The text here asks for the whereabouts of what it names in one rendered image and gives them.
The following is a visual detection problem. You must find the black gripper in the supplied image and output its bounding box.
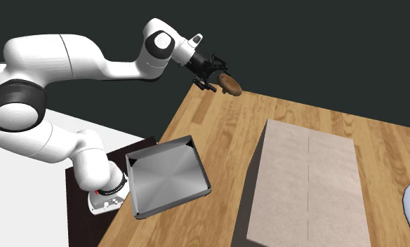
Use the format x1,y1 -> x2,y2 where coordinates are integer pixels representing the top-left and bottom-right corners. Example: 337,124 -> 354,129
185,49 -> 231,93

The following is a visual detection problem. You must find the brown potato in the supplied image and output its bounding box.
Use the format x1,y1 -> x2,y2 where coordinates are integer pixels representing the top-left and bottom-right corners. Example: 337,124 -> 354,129
218,72 -> 243,98

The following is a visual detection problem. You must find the grey metal tray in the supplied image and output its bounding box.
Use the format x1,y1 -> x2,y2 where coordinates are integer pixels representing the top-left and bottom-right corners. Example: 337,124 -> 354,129
125,134 -> 212,220

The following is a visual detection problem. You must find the beige cardboard box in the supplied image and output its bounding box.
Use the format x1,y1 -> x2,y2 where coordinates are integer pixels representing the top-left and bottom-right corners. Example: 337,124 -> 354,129
230,118 -> 372,247

